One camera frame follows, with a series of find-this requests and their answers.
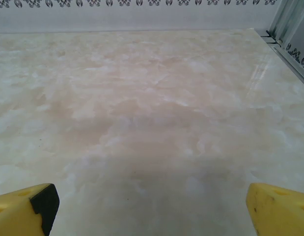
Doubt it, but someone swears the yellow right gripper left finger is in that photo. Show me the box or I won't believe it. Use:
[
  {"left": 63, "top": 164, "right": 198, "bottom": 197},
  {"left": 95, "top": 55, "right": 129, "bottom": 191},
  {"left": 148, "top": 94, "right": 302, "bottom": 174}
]
[{"left": 0, "top": 183, "right": 60, "bottom": 236}]

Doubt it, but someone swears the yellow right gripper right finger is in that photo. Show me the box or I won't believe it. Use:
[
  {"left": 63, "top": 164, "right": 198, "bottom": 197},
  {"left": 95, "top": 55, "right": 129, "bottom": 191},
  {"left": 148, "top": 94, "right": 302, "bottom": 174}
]
[{"left": 246, "top": 182, "right": 304, "bottom": 236}]

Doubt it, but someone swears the aluminium frame post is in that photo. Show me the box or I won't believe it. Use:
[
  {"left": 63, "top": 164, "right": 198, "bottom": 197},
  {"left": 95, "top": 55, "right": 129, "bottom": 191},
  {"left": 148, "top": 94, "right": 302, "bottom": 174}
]
[{"left": 267, "top": 0, "right": 304, "bottom": 44}]

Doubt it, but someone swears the aluminium side rail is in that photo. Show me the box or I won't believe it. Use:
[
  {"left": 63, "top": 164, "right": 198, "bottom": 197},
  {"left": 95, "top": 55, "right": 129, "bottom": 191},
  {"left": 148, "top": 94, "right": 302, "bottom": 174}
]
[{"left": 265, "top": 29, "right": 304, "bottom": 89}]

